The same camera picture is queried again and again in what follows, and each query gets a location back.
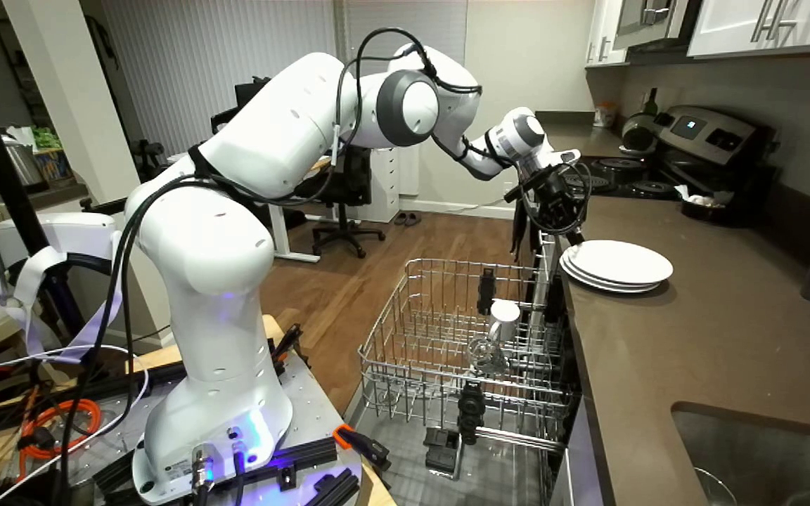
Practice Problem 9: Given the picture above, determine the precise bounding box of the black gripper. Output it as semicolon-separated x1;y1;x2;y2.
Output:
514;155;596;241

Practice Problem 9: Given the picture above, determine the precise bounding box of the white ceramic plate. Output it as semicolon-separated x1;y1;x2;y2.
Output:
562;264;669;297
562;236;679;288
559;257;676;293

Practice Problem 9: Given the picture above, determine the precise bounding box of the black rack clip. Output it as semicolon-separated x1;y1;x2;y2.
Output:
475;264;502;319
455;380;489;444

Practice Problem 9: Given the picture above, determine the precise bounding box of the white ceramic mug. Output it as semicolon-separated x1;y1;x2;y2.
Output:
486;295;527;347

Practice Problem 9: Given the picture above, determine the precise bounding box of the black kettle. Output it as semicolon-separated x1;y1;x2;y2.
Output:
617;85;676;155

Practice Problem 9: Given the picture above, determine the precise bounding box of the black pan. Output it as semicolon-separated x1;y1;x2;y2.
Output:
672;181;760;227

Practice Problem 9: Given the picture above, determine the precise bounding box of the white drawer unit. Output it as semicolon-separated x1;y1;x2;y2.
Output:
367;150;426;224

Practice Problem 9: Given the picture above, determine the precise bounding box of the white corner cabinet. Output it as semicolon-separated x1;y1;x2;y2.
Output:
583;0;628;68

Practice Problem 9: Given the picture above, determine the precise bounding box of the black office chair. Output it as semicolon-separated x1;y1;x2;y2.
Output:
296;150;388;262

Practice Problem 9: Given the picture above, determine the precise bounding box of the steel range hood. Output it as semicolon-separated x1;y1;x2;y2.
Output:
610;0;704;53

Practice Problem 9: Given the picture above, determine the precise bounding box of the white upper cabinet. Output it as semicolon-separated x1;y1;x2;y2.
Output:
685;0;810;63

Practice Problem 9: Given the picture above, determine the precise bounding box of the white leg desk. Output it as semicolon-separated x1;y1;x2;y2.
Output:
261;171;332;267

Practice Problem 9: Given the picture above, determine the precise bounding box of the black clamp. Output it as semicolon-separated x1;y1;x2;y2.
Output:
267;320;308;378

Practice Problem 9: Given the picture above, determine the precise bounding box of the robot mounting table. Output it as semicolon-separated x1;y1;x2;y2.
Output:
49;313;400;506

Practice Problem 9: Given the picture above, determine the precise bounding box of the stainless kitchen sink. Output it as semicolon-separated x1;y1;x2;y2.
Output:
669;401;810;506

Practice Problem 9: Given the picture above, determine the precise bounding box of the white case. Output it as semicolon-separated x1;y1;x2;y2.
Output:
0;212;122;275

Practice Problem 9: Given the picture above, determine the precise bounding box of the wire dishwasher rack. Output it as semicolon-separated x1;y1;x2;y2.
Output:
355;257;583;452

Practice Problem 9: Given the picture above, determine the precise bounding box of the orange handled tool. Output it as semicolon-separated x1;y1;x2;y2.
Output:
332;421;393;473

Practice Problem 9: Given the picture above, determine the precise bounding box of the black bracket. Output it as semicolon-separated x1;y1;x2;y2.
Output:
274;432;361;506

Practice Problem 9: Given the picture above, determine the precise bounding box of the black cable bundle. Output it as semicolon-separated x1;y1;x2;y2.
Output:
49;150;240;506

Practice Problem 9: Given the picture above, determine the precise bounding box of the lavender strap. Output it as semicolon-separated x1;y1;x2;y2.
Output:
0;245;133;368

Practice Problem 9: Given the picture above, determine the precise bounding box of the orange cord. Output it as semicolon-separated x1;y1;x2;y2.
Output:
15;397;108;465

